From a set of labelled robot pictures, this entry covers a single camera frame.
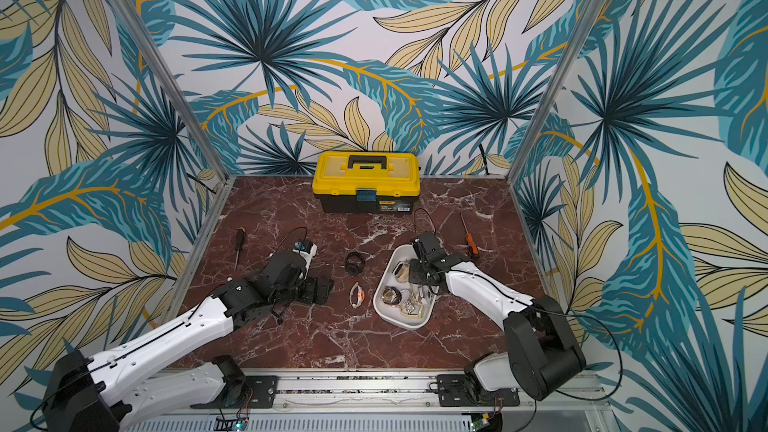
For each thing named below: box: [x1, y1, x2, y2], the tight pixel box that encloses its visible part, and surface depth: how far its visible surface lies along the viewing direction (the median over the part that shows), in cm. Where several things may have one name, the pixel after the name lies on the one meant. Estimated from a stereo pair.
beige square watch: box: [392, 260, 410, 283], surface depth 94 cm
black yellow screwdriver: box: [234, 226, 246, 271], surface depth 102 cm
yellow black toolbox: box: [312, 151, 421, 213], surface depth 100 cm
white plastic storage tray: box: [373, 244, 439, 330], surface depth 89 cm
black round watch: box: [345, 252, 365, 275], surface depth 99 cm
